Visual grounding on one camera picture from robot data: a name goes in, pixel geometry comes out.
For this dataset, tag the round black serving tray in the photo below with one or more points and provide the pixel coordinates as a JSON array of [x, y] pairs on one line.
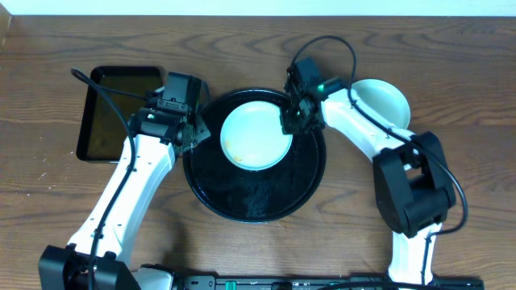
[[253, 197]]

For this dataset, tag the black rectangular water tray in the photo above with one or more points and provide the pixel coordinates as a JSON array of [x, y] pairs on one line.
[[102, 134]]

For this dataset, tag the light blue plate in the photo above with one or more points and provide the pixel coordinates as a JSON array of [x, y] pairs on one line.
[[252, 138], [386, 99]]

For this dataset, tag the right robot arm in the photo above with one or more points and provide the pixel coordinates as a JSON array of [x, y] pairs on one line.
[[413, 187]]

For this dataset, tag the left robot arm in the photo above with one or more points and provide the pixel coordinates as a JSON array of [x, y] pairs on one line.
[[98, 255]]

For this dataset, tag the light blue plate top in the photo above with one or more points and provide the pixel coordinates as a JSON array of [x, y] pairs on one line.
[[386, 99]]

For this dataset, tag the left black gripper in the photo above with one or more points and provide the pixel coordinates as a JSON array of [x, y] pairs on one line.
[[193, 131]]

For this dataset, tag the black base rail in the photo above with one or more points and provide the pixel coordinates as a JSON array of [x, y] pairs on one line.
[[360, 282]]

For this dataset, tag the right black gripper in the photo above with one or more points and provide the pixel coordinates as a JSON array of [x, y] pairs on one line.
[[295, 119]]

